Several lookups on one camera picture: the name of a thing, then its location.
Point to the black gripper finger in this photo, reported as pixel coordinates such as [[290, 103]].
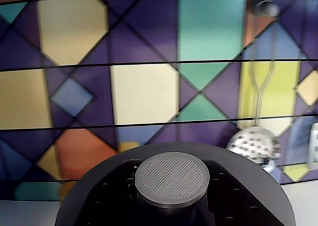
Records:
[[116, 203], [231, 206]]

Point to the gray round pot lid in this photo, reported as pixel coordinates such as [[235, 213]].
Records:
[[171, 178]]

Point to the steel perforated skimmer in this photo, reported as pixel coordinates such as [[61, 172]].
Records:
[[253, 142]]

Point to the steel slotted spatula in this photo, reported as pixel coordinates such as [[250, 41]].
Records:
[[314, 146]]

